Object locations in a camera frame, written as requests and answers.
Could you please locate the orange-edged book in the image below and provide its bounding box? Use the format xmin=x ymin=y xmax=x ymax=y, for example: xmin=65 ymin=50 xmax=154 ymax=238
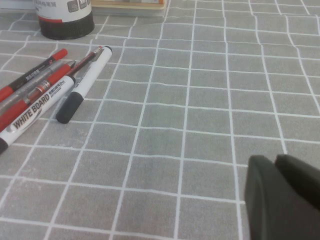
xmin=91 ymin=0 xmax=168 ymax=18

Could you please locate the black mesh pen holder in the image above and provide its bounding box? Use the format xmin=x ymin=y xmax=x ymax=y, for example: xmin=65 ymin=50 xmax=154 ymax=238
xmin=37 ymin=0 xmax=96 ymax=41

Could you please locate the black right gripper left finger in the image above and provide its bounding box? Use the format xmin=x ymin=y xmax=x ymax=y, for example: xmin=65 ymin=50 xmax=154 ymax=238
xmin=244 ymin=154 xmax=320 ymax=240

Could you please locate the white board marker black cap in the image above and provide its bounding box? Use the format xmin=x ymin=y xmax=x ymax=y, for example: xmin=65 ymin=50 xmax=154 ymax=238
xmin=55 ymin=45 xmax=113 ymax=125
xmin=0 ymin=75 xmax=77 ymax=155

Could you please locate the grey white-grid tablecloth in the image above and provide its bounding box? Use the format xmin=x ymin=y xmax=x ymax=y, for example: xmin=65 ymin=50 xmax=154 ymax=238
xmin=0 ymin=0 xmax=320 ymax=240

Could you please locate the white thick book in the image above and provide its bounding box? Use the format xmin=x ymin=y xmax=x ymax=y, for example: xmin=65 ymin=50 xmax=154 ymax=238
xmin=0 ymin=0 xmax=38 ymax=13

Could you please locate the red gel pen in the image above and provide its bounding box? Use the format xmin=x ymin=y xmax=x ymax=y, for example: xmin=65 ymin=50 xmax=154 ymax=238
xmin=0 ymin=59 xmax=77 ymax=133

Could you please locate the silver pen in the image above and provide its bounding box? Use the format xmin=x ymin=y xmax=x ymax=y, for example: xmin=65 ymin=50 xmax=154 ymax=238
xmin=0 ymin=59 xmax=68 ymax=114

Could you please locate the red and black pen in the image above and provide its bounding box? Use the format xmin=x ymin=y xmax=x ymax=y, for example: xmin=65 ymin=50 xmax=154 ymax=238
xmin=0 ymin=48 xmax=69 ymax=103

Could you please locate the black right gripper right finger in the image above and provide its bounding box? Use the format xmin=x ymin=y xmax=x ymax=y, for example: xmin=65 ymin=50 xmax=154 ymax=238
xmin=274 ymin=153 xmax=320 ymax=208

